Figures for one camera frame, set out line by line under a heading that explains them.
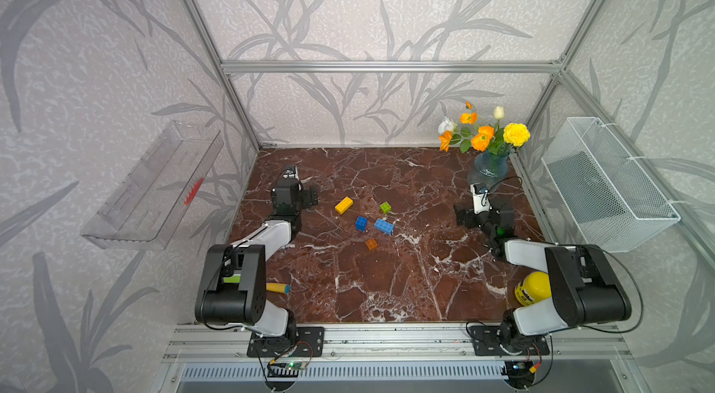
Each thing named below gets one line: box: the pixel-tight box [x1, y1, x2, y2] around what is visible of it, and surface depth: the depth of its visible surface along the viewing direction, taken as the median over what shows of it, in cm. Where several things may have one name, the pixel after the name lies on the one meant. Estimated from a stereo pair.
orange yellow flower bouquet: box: [437, 101, 531, 155], surface depth 84 cm
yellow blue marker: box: [265, 283, 292, 295], surface depth 82 cm
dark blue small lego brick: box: [354, 216, 368, 232], surface depth 96 cm
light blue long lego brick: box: [374, 217, 395, 236], surface depth 97 cm
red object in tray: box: [184, 177, 204, 206], surface depth 69 cm
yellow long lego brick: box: [334, 195, 354, 216], surface depth 103 cm
